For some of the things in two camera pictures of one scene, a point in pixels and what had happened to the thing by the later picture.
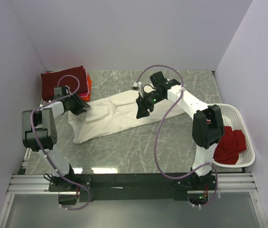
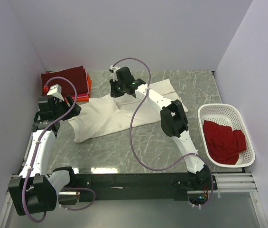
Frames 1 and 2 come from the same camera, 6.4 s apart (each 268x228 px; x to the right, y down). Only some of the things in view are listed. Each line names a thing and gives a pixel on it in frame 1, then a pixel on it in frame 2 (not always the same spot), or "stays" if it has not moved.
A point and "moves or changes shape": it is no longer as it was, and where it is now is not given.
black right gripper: x=143 y=106 to x=113 y=93
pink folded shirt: x=85 y=95 stays
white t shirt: x=118 y=113 moves or changes shape
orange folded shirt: x=87 y=99 stays
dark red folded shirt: x=75 y=78 stays
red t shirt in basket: x=231 y=144 stays
